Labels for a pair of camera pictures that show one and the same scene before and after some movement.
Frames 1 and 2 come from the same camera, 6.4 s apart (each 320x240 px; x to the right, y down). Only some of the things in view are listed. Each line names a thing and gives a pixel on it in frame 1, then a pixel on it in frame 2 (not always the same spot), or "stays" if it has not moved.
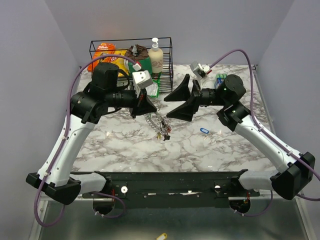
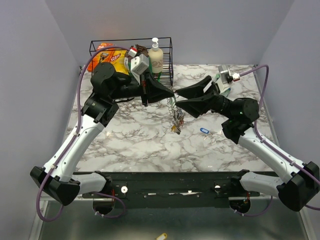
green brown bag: (140, 55) stays
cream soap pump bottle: (157, 56) stays
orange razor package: (103, 49) stays
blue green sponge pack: (220, 77) -> (225, 93)
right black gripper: (186, 110) -> (198, 106)
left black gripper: (144, 105) -> (151, 89)
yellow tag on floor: (162, 237) stays
